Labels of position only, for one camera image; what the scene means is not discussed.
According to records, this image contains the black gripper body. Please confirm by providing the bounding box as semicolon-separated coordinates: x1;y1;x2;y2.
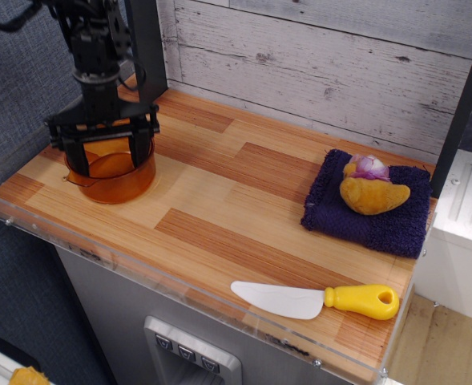
45;71;159;151

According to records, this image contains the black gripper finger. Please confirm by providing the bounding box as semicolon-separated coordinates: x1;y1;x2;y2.
128;129;152;168
63;138;90;176

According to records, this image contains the orange transparent plastic pot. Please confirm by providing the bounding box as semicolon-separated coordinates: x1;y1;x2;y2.
63;138;156;205

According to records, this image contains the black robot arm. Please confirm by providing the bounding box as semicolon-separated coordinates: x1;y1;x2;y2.
45;1;159;176

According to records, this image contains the purple terry cloth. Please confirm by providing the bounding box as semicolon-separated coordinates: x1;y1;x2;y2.
301;149;432;258

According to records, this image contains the grey toy fridge cabinet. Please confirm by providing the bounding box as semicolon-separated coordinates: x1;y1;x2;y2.
57;248;344;384

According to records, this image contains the clear acrylic table guard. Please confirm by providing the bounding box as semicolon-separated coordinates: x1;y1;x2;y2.
0;55;439;384

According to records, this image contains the silver dispenser button panel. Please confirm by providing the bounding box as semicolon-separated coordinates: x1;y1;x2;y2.
144;316;243;384

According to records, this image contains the purple toy onion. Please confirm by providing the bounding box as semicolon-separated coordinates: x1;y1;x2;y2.
345;154;390;182

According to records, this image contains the yellow object bottom left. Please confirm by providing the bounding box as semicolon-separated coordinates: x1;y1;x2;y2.
8;367;50;385

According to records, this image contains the yellow plush croissant toy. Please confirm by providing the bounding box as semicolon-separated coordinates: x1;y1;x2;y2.
339;164;411;216

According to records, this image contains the white toy sink unit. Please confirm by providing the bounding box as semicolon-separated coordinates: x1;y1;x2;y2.
413;150;472;318

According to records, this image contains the black left vertical post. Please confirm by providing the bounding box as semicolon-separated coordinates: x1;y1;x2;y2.
125;0;167;103

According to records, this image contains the black vertical post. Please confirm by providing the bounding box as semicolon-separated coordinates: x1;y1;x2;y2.
125;0;167;103
430;65;472;199

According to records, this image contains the black cable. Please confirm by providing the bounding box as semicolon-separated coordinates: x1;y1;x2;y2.
0;0;44;33

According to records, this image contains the white knife yellow handle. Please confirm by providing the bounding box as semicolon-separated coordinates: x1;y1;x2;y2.
230;281;400;321

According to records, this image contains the black right vertical post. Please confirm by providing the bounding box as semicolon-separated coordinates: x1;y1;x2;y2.
430;65;472;199

